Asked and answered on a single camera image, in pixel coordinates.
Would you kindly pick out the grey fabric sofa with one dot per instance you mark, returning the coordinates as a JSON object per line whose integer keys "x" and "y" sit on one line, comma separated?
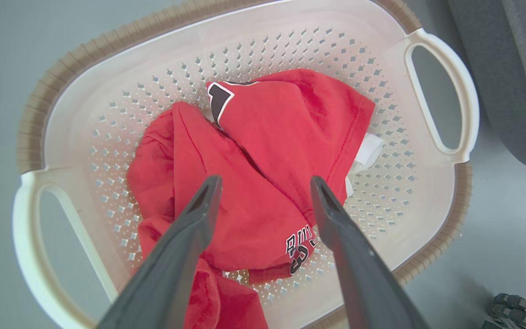
{"x": 518, "y": 68}

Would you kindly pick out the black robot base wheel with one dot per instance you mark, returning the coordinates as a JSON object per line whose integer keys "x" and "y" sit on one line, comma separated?
{"x": 518, "y": 311}

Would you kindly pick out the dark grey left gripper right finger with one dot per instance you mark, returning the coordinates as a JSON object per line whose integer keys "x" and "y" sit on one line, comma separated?
{"x": 359, "y": 274}

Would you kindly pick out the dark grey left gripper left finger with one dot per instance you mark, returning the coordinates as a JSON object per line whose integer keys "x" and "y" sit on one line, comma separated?
{"x": 171, "y": 260}

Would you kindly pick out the red printed jersey shirt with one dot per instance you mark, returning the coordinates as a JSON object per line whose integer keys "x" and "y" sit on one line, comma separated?
{"x": 267, "y": 137}

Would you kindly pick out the cream perforated laundry basket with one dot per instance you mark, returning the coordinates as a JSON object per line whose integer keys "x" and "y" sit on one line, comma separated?
{"x": 290, "y": 18}

